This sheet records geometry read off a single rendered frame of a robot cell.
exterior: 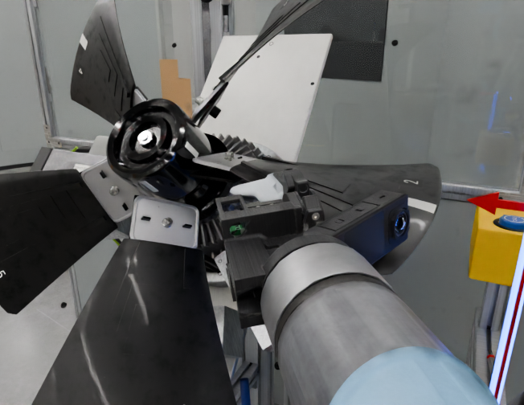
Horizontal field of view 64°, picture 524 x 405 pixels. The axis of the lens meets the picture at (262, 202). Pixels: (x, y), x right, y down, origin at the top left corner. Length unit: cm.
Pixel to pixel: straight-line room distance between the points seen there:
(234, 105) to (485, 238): 53
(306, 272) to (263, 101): 68
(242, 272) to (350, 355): 11
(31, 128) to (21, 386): 416
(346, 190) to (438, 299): 91
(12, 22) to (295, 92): 517
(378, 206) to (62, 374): 38
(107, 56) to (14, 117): 514
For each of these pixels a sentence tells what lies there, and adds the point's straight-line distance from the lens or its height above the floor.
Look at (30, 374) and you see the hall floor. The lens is 224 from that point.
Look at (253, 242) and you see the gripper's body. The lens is 31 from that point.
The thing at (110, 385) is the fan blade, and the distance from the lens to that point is 53.
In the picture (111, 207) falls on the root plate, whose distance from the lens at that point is 66.
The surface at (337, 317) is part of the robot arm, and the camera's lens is 20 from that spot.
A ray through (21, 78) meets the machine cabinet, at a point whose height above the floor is 106.
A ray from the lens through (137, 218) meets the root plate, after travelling 56.
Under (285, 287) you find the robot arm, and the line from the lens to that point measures 23.
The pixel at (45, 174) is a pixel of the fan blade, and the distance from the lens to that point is 68.
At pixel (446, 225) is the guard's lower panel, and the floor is 88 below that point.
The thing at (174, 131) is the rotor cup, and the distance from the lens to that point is 55.
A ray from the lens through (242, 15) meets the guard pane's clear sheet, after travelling 135.
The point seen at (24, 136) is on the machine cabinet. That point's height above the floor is 38.
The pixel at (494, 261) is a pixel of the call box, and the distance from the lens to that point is 75.
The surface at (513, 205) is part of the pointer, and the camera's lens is 49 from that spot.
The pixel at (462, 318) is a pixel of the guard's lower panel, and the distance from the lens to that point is 137.
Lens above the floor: 132
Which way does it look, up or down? 19 degrees down
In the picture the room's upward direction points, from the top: straight up
